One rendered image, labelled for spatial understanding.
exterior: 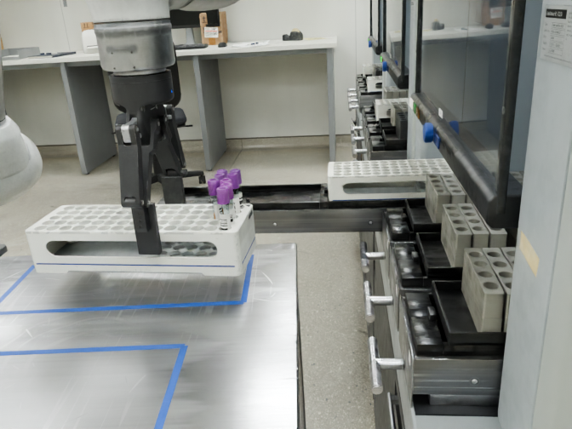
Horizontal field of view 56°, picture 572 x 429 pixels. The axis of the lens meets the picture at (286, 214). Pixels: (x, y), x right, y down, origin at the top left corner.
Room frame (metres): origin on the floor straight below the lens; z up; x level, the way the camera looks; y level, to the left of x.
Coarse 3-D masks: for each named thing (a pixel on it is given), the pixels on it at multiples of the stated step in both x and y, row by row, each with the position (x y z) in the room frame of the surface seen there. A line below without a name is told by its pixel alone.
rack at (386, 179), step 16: (384, 160) 1.05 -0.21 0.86; (400, 160) 1.05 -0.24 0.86; (416, 160) 1.04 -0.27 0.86; (432, 160) 1.04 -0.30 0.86; (336, 176) 0.97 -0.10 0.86; (352, 176) 0.96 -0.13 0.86; (368, 176) 0.96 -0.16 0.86; (384, 176) 0.96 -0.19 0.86; (400, 176) 0.95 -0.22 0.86; (416, 176) 0.95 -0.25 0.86; (336, 192) 0.97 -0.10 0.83; (352, 192) 1.03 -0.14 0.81; (368, 192) 1.02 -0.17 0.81; (384, 192) 1.02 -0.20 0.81; (400, 192) 1.01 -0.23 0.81; (416, 192) 0.95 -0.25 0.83
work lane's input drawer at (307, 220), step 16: (192, 192) 1.10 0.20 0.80; (208, 192) 1.10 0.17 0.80; (256, 192) 1.08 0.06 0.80; (272, 192) 1.07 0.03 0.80; (288, 192) 1.07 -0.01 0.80; (304, 192) 1.06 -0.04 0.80; (320, 192) 1.02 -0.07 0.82; (256, 208) 0.98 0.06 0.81; (272, 208) 0.97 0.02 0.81; (288, 208) 0.97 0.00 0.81; (304, 208) 0.97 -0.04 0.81; (320, 208) 0.96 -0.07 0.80; (336, 208) 0.96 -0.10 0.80; (352, 208) 0.95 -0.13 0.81; (368, 208) 0.94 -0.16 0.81; (384, 208) 0.94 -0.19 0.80; (256, 224) 0.97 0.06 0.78; (272, 224) 0.96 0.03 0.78; (288, 224) 0.96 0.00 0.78; (304, 224) 0.96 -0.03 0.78; (320, 224) 0.95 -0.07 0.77; (336, 224) 0.95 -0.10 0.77; (352, 224) 0.95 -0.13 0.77; (368, 224) 0.94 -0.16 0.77
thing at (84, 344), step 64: (256, 256) 0.74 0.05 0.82; (0, 320) 0.60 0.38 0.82; (64, 320) 0.59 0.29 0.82; (128, 320) 0.58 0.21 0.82; (192, 320) 0.57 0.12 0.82; (256, 320) 0.56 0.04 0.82; (0, 384) 0.47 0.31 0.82; (64, 384) 0.46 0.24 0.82; (128, 384) 0.45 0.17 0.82; (192, 384) 0.45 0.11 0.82; (256, 384) 0.44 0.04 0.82
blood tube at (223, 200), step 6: (222, 186) 0.64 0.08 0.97; (222, 192) 0.62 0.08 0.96; (228, 192) 0.63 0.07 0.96; (222, 198) 0.62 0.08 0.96; (228, 198) 0.63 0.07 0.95; (222, 204) 0.62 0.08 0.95; (228, 204) 0.63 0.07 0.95; (222, 210) 0.63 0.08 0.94; (228, 210) 0.63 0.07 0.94; (222, 216) 0.63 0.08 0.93; (228, 216) 0.63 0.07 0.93; (222, 222) 0.63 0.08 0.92; (228, 222) 0.63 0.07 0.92; (222, 228) 0.63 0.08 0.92; (228, 228) 0.63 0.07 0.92
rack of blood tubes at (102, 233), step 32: (64, 224) 0.68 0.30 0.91; (96, 224) 0.69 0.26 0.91; (128, 224) 0.67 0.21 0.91; (160, 224) 0.67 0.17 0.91; (192, 224) 0.65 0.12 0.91; (32, 256) 0.67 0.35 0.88; (64, 256) 0.66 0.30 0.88; (96, 256) 0.65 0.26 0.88; (128, 256) 0.64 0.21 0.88; (160, 256) 0.64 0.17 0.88; (192, 256) 0.63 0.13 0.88; (224, 256) 0.62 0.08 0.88
